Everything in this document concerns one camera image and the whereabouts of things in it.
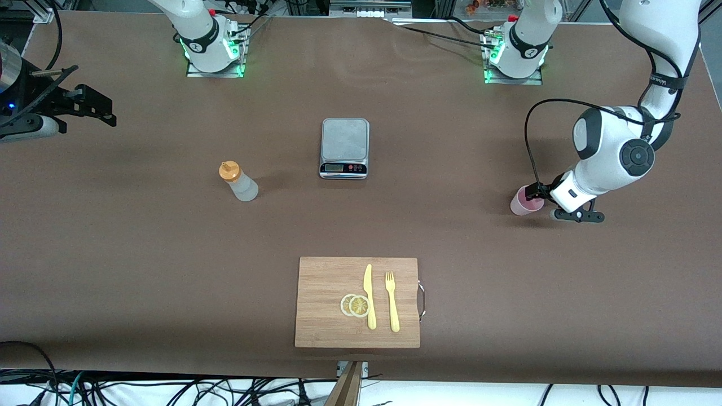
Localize pink plastic cup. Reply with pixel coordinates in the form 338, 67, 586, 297
510, 184, 545, 217

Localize clear sauce bottle orange cap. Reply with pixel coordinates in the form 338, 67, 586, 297
219, 161, 259, 202

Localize yellow plastic fork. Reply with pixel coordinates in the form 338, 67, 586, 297
385, 271, 400, 333

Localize yellow plastic knife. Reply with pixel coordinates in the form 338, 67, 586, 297
363, 264, 377, 330

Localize silver digital kitchen scale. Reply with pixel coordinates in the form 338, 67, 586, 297
319, 117, 371, 180

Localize wooden cutting board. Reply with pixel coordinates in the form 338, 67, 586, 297
294, 257, 427, 349

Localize white power strip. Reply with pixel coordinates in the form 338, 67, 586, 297
329, 0, 413, 19

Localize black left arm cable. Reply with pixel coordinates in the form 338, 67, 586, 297
524, 99, 686, 195

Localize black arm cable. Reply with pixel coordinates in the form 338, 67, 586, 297
42, 0, 64, 71
524, 99, 686, 195

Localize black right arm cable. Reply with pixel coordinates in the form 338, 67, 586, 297
42, 0, 64, 71

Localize aluminium frame profile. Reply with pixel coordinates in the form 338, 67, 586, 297
0, 0, 57, 24

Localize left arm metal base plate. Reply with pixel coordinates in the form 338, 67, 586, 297
484, 67, 543, 86

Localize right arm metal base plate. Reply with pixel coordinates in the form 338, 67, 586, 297
186, 61, 246, 78

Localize wooden post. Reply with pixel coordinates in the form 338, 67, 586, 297
324, 361, 363, 406

